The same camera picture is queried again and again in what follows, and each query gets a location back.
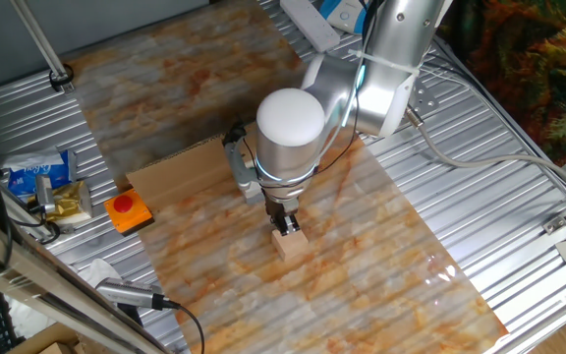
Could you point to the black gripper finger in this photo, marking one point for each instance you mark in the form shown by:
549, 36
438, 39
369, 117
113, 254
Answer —
293, 225
280, 226

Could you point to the white power strip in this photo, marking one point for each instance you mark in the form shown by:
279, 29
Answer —
312, 24

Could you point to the gold foil packet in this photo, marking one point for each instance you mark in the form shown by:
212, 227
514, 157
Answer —
69, 204

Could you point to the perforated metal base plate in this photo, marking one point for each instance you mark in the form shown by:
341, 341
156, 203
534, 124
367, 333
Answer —
423, 98

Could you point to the blue white plastic device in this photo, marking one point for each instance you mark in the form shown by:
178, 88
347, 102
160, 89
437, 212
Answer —
344, 15

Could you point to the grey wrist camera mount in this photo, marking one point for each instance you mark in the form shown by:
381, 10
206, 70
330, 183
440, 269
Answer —
241, 172

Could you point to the colourful patterned cloth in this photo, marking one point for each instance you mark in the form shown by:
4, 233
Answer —
533, 74

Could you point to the small silver ribbed camera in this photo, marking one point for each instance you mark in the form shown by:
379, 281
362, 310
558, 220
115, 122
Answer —
44, 192

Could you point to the aluminium frame beam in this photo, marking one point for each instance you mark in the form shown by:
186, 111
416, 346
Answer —
27, 275

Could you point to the small metal corner bracket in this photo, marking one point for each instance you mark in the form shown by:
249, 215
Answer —
553, 225

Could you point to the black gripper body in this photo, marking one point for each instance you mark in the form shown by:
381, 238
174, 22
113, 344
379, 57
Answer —
280, 209

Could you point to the silver metal pole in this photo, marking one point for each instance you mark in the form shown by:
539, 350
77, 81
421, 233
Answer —
41, 41

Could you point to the blue white tissue pack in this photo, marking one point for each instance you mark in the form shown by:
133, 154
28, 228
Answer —
32, 174

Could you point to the light wooden cube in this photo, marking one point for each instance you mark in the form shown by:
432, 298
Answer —
290, 248

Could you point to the crumpled white tissue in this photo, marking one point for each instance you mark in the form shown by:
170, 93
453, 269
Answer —
101, 270

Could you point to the brown cardboard wall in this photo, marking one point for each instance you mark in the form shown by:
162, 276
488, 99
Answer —
189, 172

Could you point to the orange box red mushroom button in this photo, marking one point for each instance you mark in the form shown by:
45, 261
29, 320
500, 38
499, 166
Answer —
130, 216

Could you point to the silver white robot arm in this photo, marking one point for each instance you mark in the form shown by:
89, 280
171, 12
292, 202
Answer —
290, 147

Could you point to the orange marble pattern mat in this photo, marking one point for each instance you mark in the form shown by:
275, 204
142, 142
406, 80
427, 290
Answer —
165, 88
337, 285

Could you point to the brown cardboard box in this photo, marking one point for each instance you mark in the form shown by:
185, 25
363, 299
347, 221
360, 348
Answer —
42, 344

